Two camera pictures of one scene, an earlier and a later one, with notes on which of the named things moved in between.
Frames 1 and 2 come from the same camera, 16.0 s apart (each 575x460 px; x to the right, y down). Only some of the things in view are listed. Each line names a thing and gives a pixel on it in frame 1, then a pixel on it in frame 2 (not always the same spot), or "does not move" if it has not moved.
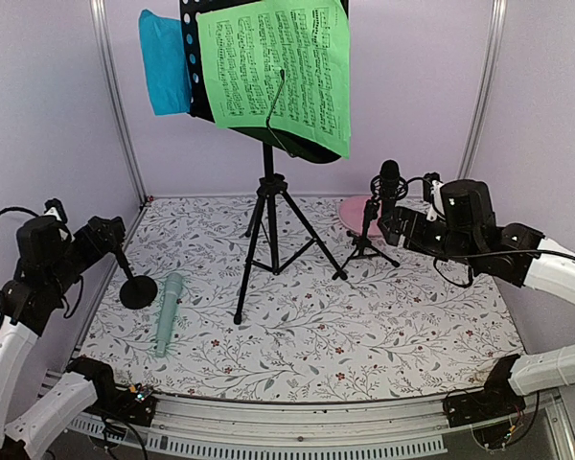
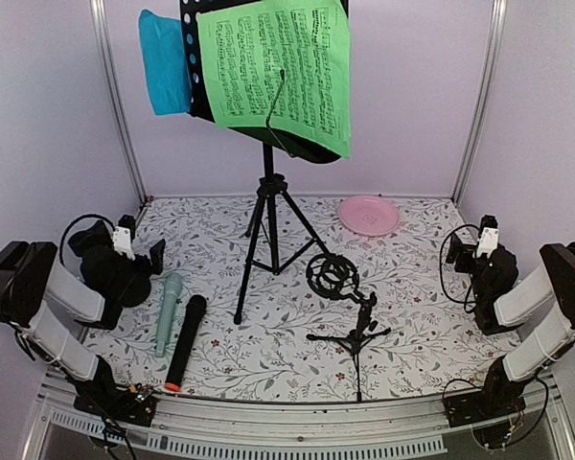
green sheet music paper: (245, 48) does not move
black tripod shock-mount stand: (364, 245) → (336, 277)
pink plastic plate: (352, 210) does not move
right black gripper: (401, 216) → (456, 248)
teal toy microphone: (169, 309) does not move
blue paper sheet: (166, 61) does not move
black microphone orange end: (389, 173) → (195, 311)
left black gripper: (107, 238) → (156, 260)
